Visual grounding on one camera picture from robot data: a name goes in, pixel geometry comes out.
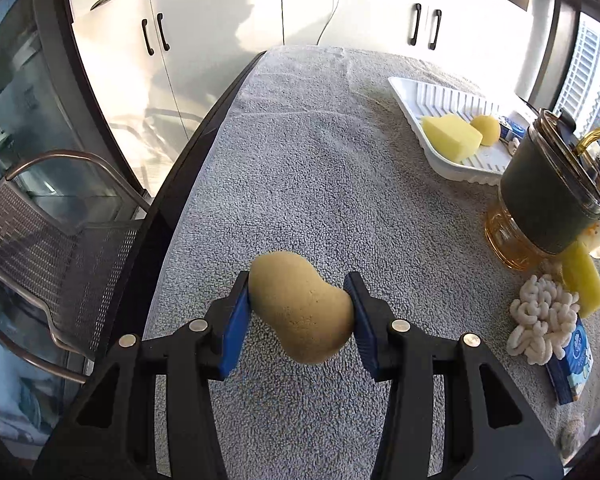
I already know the blue tissue pack with bear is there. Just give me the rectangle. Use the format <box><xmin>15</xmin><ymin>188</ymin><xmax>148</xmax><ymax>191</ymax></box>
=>
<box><xmin>545</xmin><ymin>318</ymin><xmax>594</xmax><ymax>405</ymax></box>

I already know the yellow wedge sponge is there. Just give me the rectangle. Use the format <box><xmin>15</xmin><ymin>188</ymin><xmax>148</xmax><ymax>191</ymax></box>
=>
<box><xmin>559</xmin><ymin>240</ymin><xmax>600</xmax><ymax>318</ymax></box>

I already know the tan gourd-shaped sponge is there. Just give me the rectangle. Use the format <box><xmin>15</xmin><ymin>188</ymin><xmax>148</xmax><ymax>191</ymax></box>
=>
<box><xmin>248</xmin><ymin>252</ymin><xmax>354</xmax><ymax>365</ymax></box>

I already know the yellow square sponge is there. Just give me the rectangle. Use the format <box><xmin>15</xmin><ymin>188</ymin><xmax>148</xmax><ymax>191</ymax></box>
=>
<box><xmin>422</xmin><ymin>114</ymin><xmax>482</xmax><ymax>162</ymax></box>

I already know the yellow egg-shaped sponge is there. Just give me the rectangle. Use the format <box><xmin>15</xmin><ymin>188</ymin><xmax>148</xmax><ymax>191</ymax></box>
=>
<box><xmin>470</xmin><ymin>115</ymin><xmax>501</xmax><ymax>146</ymax></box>

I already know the grey knitted cloth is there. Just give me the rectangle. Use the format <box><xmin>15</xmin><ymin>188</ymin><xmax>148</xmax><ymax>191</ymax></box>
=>
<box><xmin>507</xmin><ymin>138</ymin><xmax>520</xmax><ymax>156</ymax></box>

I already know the white chenille scrubber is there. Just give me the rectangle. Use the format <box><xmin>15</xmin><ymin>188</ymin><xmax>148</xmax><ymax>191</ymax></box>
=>
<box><xmin>506</xmin><ymin>274</ymin><xmax>580</xmax><ymax>366</ymax></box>

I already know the metal mesh chair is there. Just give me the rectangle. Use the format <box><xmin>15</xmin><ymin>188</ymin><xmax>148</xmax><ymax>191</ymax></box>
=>
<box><xmin>0</xmin><ymin>150</ymin><xmax>150</xmax><ymax>362</ymax></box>

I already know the amber glass tumbler green sleeve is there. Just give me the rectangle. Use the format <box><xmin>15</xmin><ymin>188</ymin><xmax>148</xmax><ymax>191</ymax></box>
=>
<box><xmin>484</xmin><ymin>108</ymin><xmax>600</xmax><ymax>271</ymax></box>

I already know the white plastic tray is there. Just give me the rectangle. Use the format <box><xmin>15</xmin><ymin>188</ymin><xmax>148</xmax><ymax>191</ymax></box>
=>
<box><xmin>388</xmin><ymin>77</ymin><xmax>534</xmax><ymax>186</ymax></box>

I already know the grey towel mat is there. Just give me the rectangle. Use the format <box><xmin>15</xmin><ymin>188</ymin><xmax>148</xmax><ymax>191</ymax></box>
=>
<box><xmin>145</xmin><ymin>46</ymin><xmax>600</xmax><ymax>479</ymax></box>

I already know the amber drinking straw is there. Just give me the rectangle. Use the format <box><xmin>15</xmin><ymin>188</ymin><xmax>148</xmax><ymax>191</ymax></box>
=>
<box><xmin>573</xmin><ymin>128</ymin><xmax>600</xmax><ymax>156</ymax></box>

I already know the white cabinet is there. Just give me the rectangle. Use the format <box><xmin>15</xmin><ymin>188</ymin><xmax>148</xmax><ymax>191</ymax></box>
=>
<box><xmin>69</xmin><ymin>0</ymin><xmax>550</xmax><ymax>194</ymax></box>

